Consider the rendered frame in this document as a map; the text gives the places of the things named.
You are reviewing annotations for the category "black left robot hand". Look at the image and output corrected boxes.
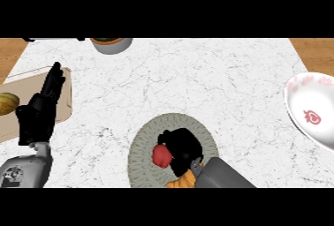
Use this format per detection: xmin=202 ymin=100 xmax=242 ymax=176
xmin=14 ymin=61 xmax=67 ymax=147

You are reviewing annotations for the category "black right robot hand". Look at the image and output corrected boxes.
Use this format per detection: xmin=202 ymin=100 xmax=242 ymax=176
xmin=156 ymin=128 xmax=205 ymax=178

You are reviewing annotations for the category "red bell pepper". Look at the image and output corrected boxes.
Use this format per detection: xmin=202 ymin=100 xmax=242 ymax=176
xmin=150 ymin=143 xmax=172 ymax=170

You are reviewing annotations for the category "round grey woven placemat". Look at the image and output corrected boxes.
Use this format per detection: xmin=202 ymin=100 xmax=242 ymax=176
xmin=127 ymin=112 xmax=220 ymax=189

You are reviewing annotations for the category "white bowl with red print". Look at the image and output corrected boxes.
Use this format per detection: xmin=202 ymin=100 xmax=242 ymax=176
xmin=283 ymin=72 xmax=334 ymax=153

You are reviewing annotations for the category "beige cutting board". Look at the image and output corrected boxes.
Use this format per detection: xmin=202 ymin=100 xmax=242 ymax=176
xmin=0 ymin=66 xmax=72 ymax=144

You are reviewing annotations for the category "yellow-brown round fruit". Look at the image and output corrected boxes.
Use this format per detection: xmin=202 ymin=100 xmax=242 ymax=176
xmin=0 ymin=92 xmax=20 ymax=117

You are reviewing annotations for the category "orange vegetable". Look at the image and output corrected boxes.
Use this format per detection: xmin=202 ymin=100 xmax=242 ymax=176
xmin=165 ymin=169 xmax=196 ymax=189

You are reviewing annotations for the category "grey pot with plant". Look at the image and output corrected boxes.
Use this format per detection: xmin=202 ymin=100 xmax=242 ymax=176
xmin=88 ymin=38 xmax=134 ymax=56

